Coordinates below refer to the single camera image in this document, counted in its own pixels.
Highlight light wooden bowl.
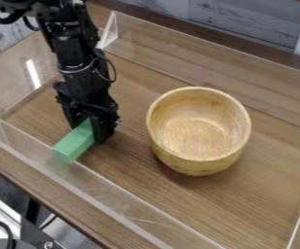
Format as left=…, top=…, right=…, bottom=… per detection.
left=146, top=87, right=252, bottom=176

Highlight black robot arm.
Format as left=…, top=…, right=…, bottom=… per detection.
left=0, top=0, right=119, bottom=144

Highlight clear acrylic tray walls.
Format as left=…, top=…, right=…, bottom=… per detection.
left=0, top=5, right=300, bottom=249

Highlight black table leg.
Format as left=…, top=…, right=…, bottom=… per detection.
left=26, top=198, right=40, bottom=224

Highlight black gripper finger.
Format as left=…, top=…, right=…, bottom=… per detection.
left=63, top=108, right=87, bottom=128
left=90, top=114, right=118, bottom=144

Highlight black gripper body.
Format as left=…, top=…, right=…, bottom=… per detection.
left=52, top=66, right=122, bottom=127

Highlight green rectangular block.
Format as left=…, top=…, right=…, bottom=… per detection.
left=52, top=119, right=95, bottom=161

